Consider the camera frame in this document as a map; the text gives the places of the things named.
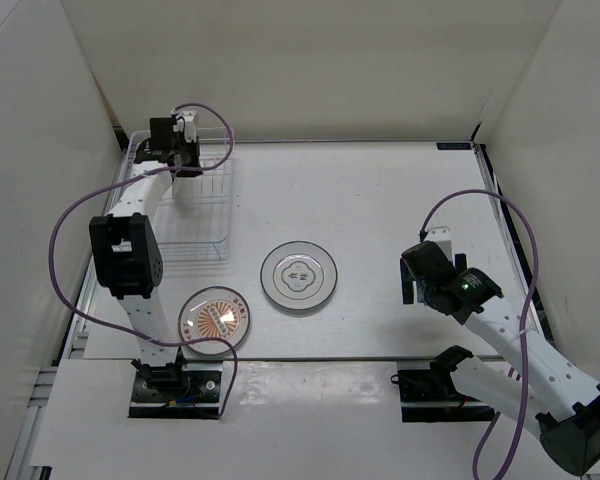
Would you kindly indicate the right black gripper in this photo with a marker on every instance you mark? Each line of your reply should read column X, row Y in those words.
column 407, row 284

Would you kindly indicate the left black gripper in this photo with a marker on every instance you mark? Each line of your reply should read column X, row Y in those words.
column 195, row 149

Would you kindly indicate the white plate green rim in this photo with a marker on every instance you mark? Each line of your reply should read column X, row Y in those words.
column 299, row 277

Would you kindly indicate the white plate orange pattern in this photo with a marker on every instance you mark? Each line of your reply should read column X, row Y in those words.
column 213, row 313

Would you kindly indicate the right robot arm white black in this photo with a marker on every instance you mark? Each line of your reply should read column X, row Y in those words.
column 558, row 403

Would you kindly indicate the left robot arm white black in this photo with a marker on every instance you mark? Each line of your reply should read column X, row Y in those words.
column 126, row 254

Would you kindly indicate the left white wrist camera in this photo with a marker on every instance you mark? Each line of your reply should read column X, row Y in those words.
column 185, row 125

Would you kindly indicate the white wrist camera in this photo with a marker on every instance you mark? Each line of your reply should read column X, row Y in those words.
column 185, row 125
column 442, row 237

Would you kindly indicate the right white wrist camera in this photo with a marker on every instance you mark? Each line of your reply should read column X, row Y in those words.
column 442, row 237

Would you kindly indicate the white wire dish rack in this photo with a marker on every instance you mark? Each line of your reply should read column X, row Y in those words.
column 200, row 232

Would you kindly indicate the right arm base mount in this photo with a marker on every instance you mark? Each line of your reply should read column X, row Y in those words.
column 427, row 393

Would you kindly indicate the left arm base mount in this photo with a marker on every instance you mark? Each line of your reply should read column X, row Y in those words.
column 178, row 390

